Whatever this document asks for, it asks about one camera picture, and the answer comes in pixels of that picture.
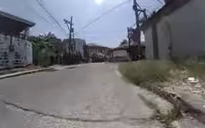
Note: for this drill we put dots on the rubble strip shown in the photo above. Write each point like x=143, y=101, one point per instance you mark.
x=186, y=96

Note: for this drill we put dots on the utility pole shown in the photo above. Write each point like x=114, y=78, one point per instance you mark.
x=70, y=36
x=136, y=23

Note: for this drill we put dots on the green bushes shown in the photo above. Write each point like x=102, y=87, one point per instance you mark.
x=45, y=48

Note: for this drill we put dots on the grey plastered wall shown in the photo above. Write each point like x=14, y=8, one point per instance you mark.
x=183, y=33

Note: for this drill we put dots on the grass patch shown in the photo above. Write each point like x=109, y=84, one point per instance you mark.
x=146, y=70

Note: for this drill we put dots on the concrete kerb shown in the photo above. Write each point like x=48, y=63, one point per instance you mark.
x=20, y=73

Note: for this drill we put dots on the grey block wall building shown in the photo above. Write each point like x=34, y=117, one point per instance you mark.
x=6, y=50

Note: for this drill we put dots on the low building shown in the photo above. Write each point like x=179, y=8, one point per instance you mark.
x=101, y=53

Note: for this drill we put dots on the grey concrete road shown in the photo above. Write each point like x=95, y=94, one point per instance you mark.
x=80, y=90

